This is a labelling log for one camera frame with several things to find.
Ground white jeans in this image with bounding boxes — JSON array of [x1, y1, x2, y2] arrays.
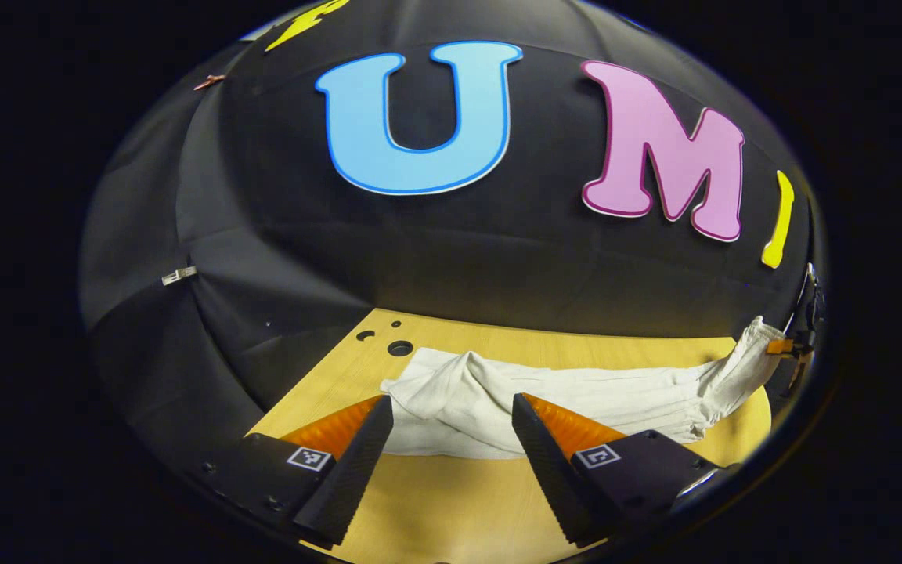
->
[[379, 316, 787, 461]]

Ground black backdrop cloth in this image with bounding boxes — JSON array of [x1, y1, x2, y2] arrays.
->
[[79, 0, 820, 471]]

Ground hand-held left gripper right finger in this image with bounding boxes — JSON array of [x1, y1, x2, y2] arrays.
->
[[511, 392, 735, 549]]

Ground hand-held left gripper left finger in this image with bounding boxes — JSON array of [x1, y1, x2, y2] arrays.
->
[[185, 394, 395, 551]]

